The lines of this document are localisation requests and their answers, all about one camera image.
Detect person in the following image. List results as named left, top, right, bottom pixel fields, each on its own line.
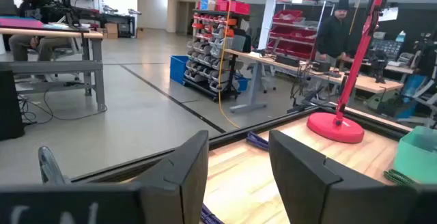
left=315, top=0, right=352, bottom=68
left=8, top=0, right=72, bottom=81

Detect black cabinet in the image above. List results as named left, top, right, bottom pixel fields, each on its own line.
left=0, top=63, right=25, bottom=141

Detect black aluminium table frame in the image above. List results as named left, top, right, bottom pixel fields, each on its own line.
left=70, top=104, right=416, bottom=184

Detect black floor cables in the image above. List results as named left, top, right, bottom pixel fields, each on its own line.
left=18, top=90, right=109, bottom=126

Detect pink flat case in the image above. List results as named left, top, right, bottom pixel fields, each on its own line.
left=0, top=16, right=44, bottom=29

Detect metal shelf red bins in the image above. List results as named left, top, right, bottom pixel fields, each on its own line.
left=266, top=0, right=335, bottom=59

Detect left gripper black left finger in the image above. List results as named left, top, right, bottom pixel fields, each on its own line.
left=132, top=130, right=210, bottom=224

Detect yellow hanging cord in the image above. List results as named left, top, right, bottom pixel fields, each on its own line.
left=217, top=0, right=242, bottom=129

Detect teal translucent plastic bin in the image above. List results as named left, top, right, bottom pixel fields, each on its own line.
left=393, top=125, right=437, bottom=186

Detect green braided USB cable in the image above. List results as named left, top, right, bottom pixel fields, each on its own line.
left=383, top=168, right=419, bottom=187

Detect red desk lamp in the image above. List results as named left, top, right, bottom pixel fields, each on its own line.
left=306, top=0, right=397, bottom=145

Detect small blue plastic crate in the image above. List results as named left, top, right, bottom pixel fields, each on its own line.
left=235, top=75, right=251, bottom=92

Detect parts rack with bins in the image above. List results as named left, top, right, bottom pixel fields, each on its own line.
left=184, top=0, right=252, bottom=102

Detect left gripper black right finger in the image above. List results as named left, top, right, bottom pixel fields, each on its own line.
left=268, top=130, right=410, bottom=224

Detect wooden workbench grey legs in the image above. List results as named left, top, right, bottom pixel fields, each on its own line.
left=225, top=48, right=406, bottom=114
left=0, top=27, right=107, bottom=112

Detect metal frame clamp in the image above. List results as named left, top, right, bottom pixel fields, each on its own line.
left=37, top=145, right=71, bottom=186

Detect cardboard box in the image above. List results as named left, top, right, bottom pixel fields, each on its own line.
left=104, top=22, right=119, bottom=40

